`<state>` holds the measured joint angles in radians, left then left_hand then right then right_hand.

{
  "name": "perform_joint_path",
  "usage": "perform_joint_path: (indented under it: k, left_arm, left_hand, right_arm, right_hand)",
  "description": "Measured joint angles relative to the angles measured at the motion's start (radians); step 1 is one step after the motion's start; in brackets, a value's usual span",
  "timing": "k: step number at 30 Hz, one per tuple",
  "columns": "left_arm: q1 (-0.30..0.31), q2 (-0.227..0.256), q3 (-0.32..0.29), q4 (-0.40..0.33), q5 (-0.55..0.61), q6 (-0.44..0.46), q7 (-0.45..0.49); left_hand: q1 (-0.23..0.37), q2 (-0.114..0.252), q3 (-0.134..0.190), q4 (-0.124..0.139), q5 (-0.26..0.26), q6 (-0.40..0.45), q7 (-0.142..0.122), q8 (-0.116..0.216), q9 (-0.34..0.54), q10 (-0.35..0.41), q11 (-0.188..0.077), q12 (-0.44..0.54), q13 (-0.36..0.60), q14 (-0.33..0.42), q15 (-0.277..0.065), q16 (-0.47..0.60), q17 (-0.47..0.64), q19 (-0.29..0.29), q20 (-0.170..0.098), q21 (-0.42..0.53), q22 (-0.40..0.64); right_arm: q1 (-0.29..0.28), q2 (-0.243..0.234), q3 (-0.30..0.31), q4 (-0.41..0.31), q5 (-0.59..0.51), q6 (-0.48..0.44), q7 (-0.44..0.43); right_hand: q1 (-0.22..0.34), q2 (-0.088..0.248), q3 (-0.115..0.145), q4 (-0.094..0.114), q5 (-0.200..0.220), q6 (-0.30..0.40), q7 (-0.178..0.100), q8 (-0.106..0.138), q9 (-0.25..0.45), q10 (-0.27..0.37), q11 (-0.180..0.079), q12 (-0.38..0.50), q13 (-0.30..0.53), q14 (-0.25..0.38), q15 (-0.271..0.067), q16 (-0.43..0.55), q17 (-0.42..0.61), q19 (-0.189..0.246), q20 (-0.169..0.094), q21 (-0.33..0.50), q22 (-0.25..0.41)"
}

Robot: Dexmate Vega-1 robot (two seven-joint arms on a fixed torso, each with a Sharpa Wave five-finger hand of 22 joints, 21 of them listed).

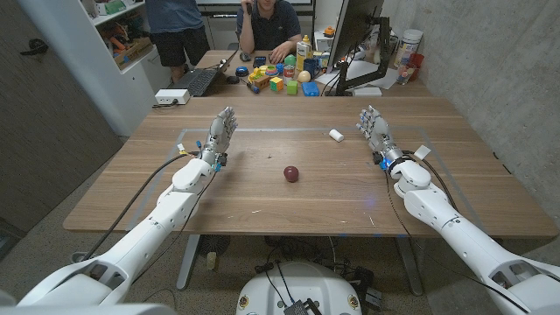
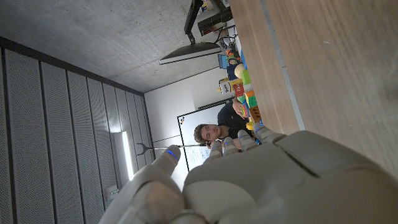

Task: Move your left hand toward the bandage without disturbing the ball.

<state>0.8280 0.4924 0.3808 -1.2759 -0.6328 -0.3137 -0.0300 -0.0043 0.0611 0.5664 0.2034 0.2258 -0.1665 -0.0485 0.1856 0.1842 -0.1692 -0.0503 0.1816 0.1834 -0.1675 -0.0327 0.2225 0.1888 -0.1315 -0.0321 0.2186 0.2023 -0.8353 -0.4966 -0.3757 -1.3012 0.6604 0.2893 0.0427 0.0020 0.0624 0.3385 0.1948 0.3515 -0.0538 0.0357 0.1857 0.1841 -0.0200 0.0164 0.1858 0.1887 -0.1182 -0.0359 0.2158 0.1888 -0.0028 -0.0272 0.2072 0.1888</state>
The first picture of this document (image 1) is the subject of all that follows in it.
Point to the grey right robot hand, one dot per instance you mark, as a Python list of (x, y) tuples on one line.
[(376, 131)]

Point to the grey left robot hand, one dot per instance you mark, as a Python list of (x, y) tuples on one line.
[(220, 131)]

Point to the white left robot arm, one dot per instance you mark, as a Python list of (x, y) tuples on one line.
[(170, 210)]

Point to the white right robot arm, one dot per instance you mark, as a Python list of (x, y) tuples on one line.
[(437, 210)]

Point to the white bandage roll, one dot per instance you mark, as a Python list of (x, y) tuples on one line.
[(336, 135)]

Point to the dark red ball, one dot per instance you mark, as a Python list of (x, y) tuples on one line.
[(291, 173)]

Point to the flat white box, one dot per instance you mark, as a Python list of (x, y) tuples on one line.
[(367, 91)]

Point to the black laptop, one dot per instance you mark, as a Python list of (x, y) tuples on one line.
[(199, 79)]

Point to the white power box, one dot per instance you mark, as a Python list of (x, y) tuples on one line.
[(172, 96)]

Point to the clear drinking glass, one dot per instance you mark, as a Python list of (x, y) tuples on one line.
[(402, 75)]

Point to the blue round disc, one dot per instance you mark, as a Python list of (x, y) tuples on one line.
[(241, 71)]

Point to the wooden toy block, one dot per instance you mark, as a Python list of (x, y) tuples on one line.
[(261, 81)]

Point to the multicolour puzzle cube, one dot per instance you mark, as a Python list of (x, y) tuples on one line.
[(276, 83)]

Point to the red cup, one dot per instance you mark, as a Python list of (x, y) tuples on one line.
[(415, 65)]

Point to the blue plastic box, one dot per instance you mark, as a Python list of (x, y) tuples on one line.
[(310, 88)]

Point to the black computer mouse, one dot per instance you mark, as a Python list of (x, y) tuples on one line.
[(245, 56)]

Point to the black phone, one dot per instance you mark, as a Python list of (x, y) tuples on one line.
[(259, 61)]

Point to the green cube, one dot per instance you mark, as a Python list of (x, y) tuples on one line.
[(292, 87)]

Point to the white round canister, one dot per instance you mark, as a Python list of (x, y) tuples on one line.
[(408, 47)]

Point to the red labelled tin can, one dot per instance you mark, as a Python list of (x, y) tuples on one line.
[(289, 73)]

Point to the pale yellow egg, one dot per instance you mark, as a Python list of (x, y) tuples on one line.
[(304, 76)]

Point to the blue mug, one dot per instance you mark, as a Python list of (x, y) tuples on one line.
[(311, 66)]

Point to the black computer monitor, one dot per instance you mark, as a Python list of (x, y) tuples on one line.
[(352, 26)]

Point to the yellow mustard bottle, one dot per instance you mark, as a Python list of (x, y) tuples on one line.
[(303, 51)]

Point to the orange toy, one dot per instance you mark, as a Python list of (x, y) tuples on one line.
[(329, 31)]

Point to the black round fan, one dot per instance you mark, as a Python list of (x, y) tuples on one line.
[(213, 244)]

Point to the standing person in blue shirt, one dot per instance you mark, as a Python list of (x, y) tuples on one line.
[(175, 26)]

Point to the brown cardboard box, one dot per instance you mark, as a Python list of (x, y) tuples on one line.
[(133, 51)]

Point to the seated person in dark polo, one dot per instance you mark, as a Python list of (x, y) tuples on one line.
[(271, 22)]

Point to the small pale bottle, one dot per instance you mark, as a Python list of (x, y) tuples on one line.
[(212, 261)]

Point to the grey table leg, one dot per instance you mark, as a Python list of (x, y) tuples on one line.
[(188, 262), (410, 264)]

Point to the white shelf cabinet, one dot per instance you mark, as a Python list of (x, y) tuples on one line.
[(87, 57)]

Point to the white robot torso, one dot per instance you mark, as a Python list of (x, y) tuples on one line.
[(299, 286)]

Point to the small black box on torso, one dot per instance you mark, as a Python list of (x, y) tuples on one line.
[(297, 308)]

